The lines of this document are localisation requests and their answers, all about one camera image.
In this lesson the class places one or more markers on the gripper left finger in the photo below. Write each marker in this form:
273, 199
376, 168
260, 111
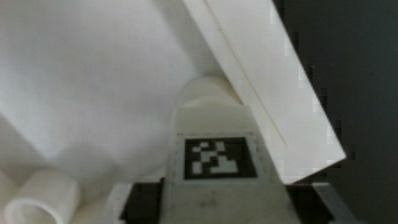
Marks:
132, 204

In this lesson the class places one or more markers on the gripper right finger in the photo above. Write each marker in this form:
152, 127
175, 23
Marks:
319, 203

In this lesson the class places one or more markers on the white square tabletop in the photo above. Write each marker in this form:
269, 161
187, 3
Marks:
98, 58

